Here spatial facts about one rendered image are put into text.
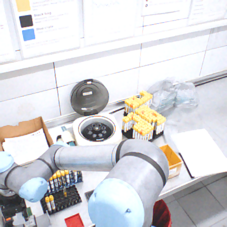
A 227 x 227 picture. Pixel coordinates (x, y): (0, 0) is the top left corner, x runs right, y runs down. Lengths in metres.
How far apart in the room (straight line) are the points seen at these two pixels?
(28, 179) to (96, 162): 0.22
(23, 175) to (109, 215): 0.39
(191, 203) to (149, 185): 1.89
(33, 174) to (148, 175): 0.41
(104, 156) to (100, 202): 0.21
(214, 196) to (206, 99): 0.92
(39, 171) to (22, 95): 0.70
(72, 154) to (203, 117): 1.15
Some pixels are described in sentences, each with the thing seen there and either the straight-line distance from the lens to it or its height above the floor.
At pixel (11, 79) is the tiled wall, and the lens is 1.46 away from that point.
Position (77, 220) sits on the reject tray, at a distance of 1.30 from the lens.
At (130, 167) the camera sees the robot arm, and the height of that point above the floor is 1.56.
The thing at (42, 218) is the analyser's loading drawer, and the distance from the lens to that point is 1.28.
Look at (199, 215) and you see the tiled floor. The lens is 2.42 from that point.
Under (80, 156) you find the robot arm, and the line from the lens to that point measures 0.81.
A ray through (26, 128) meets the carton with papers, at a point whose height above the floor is 0.97.
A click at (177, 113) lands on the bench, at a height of 0.88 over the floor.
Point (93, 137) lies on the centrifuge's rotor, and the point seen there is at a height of 0.98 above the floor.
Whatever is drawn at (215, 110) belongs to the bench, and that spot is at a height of 0.87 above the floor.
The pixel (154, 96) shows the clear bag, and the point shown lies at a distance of 1.75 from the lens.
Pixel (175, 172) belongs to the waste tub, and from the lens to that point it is 1.43.
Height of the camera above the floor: 2.02
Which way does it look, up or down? 39 degrees down
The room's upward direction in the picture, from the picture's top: 1 degrees clockwise
